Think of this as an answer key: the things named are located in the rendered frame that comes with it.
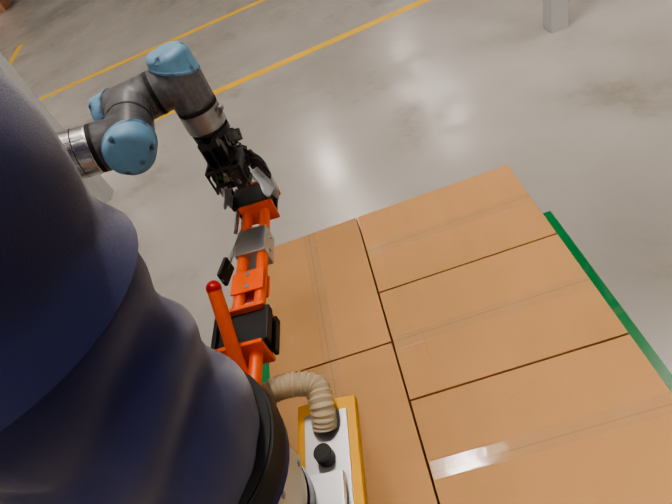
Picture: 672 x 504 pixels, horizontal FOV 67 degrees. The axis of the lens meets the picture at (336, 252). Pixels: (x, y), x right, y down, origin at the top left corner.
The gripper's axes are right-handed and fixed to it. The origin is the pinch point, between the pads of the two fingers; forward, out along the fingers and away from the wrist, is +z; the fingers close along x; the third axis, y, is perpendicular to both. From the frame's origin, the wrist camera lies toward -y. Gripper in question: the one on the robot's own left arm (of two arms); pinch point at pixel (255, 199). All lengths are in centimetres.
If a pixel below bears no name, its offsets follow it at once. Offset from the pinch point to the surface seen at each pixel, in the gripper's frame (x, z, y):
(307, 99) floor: -31, 119, -274
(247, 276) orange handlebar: 0.8, -1.3, 23.6
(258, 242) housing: 2.4, -1.5, 15.5
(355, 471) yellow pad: 15, 11, 56
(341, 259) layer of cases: 1, 65, -42
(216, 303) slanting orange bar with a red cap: 1.1, -10.3, 36.7
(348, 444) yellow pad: 14, 11, 52
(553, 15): 147, 107, -256
